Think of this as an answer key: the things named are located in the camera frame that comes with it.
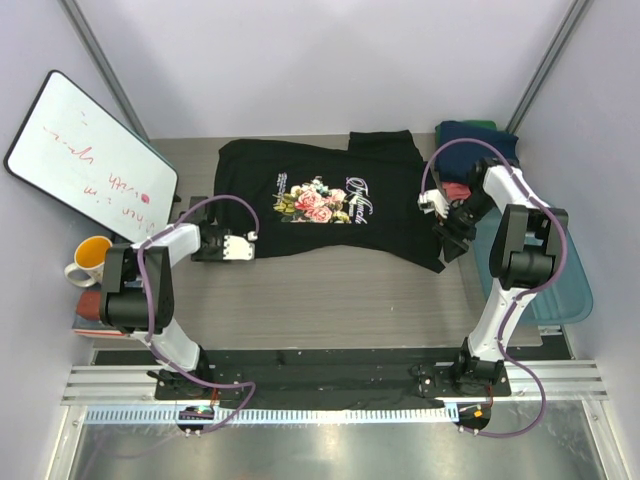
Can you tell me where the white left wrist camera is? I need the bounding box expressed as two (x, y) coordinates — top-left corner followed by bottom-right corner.
(222, 231), (258, 261)

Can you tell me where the whiteboard with red writing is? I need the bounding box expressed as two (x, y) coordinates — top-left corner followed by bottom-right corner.
(4, 70), (178, 242)

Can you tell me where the aluminium rail frame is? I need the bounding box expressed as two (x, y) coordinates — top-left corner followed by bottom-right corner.
(48, 353), (629, 479)

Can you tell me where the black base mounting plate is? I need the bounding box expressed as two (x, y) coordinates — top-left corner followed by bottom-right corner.
(92, 347), (571, 412)

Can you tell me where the black whiteboard stand foot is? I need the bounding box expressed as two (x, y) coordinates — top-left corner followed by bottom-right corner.
(174, 196), (208, 224)

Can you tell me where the folded navy t-shirt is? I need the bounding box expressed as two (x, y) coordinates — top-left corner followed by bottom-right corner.
(435, 129), (520, 185)

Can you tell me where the blue transparent plastic bin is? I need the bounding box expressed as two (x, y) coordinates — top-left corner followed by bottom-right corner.
(472, 207), (593, 327)

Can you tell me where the stack of books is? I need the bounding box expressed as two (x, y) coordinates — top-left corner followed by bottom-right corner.
(72, 315), (129, 339)

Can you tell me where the aluminium corner post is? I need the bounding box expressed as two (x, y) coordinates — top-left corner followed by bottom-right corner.
(506, 0), (593, 134)
(58, 0), (149, 142)

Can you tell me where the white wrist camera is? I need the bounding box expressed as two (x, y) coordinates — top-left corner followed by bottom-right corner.
(222, 231), (258, 261)
(417, 189), (450, 219)

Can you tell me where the black printed t-shirt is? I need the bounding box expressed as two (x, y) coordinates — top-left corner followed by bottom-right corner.
(214, 130), (445, 273)

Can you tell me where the folded red t-shirt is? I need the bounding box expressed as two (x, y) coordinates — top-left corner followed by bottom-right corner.
(442, 182), (471, 201)

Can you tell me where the left aluminium corner post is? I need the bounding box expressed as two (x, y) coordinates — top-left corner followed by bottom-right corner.
(58, 0), (149, 142)

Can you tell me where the folded green t-shirt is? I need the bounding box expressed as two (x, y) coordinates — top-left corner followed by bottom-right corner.
(435, 120), (498, 146)

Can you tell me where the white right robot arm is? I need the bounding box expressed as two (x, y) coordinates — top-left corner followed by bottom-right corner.
(434, 158), (568, 396)

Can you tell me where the white mug orange inside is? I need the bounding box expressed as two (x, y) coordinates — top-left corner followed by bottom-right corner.
(64, 236), (113, 288)

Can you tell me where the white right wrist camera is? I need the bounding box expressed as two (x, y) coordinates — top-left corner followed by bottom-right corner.
(417, 189), (450, 219)

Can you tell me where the right aluminium corner post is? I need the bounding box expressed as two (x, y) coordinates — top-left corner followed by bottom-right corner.
(506, 0), (593, 134)

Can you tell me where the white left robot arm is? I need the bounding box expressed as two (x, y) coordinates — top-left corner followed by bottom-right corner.
(99, 223), (216, 389)

